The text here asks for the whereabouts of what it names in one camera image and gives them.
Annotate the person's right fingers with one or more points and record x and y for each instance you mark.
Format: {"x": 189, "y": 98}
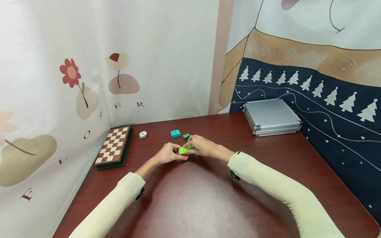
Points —
{"x": 190, "y": 142}

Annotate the person's left forearm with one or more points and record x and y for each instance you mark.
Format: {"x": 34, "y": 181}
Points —
{"x": 116, "y": 201}

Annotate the person's left fingers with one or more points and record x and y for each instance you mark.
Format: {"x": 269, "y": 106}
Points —
{"x": 177, "y": 146}

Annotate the lime green building brick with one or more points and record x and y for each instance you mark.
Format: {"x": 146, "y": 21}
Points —
{"x": 185, "y": 149}

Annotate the black wrist band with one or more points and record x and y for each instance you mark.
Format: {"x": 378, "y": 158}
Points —
{"x": 140, "y": 193}
{"x": 234, "y": 174}

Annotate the person's right forearm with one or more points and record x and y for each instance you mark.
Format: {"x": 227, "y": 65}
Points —
{"x": 285, "y": 191}

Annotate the white round token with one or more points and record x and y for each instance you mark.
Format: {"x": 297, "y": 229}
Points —
{"x": 143, "y": 134}

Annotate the person's left thumb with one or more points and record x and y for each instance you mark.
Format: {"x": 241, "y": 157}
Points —
{"x": 181, "y": 158}

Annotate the dark green building brick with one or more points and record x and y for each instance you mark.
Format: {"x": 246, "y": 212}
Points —
{"x": 186, "y": 136}

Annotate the person's left hand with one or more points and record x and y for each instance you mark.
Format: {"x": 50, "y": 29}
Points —
{"x": 167, "y": 153}

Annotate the person's right hand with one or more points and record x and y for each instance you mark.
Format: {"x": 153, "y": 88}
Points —
{"x": 202, "y": 145}

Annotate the silver aluminium case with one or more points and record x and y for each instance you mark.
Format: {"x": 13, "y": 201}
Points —
{"x": 271, "y": 116}

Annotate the turquoise building brick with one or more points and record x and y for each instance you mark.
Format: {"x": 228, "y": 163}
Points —
{"x": 175, "y": 133}

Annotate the folding chess board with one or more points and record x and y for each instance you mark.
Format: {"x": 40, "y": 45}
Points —
{"x": 113, "y": 147}

